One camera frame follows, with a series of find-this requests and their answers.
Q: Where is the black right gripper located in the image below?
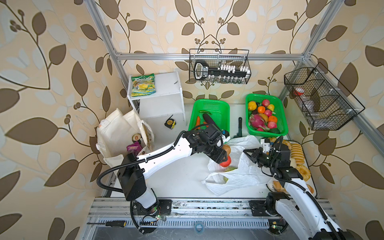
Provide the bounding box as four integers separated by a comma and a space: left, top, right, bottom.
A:
243, 146, 278, 170

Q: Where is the red tomato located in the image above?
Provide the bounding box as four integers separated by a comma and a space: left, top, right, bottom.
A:
220, 156, 232, 168

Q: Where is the brown potato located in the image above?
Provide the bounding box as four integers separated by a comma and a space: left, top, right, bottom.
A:
222, 145, 232, 156

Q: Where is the green cabbage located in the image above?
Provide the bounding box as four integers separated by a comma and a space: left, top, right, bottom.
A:
223, 167, 238, 183

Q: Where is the white plastic bag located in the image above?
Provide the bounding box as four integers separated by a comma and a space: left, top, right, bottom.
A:
202, 135, 271, 196

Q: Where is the purple snack bag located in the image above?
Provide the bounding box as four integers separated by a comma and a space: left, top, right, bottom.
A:
127, 141, 143, 157

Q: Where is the green white drink can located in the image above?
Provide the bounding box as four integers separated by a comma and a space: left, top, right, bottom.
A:
132, 133, 142, 144

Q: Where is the cream floral tote bag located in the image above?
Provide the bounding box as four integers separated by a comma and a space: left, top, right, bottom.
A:
96, 109, 155, 167

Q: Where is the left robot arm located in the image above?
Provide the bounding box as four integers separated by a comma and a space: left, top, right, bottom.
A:
97, 123, 230, 214

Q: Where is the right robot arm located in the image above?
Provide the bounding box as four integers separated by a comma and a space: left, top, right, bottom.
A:
243, 137, 354, 240

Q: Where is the pink dragon fruit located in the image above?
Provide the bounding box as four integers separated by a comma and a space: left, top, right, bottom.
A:
249, 115, 270, 131

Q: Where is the purple eggplant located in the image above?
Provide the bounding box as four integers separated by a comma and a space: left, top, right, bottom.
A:
203, 113, 217, 126

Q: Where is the green fruit basket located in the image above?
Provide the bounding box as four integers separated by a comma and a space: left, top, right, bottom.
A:
245, 94, 289, 138

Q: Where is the orange carrot upper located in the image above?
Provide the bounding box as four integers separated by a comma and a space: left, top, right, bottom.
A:
195, 116, 201, 126

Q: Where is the orange fruit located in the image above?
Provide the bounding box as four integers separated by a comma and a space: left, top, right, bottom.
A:
257, 106, 266, 114

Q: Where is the green vegetable basket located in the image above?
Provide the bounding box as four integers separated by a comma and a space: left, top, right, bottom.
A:
189, 99, 230, 132

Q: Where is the bread tray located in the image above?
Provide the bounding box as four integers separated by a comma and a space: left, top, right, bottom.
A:
267, 140, 316, 196

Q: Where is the yellow lemon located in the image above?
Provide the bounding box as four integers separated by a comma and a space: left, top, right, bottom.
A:
248, 101, 258, 111

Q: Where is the black yellow tape measure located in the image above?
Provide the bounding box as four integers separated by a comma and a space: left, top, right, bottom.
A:
164, 115, 176, 130

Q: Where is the white shelf rack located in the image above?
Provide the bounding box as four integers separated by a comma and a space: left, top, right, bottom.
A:
127, 71, 187, 128

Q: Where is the yellow green apple tea bag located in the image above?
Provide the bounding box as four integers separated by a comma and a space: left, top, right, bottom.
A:
131, 74, 156, 97

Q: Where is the black yellow screwdriver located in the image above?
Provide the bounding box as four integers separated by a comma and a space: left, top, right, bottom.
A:
87, 220, 127, 228

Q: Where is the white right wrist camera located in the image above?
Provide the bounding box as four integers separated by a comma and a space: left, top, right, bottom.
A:
260, 139, 274, 154

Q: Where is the glazed ring bread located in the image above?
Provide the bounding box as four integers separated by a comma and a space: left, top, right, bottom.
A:
296, 165, 311, 182

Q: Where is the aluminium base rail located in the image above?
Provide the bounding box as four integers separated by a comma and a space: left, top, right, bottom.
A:
86, 197, 334, 230

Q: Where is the black wire basket right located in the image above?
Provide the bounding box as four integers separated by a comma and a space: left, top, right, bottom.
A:
284, 62, 366, 131

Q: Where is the black wire basket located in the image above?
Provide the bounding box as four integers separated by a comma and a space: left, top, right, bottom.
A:
284, 62, 366, 131
189, 48, 252, 85

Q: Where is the black wire basket back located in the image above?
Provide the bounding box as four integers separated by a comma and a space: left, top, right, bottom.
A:
189, 48, 252, 85

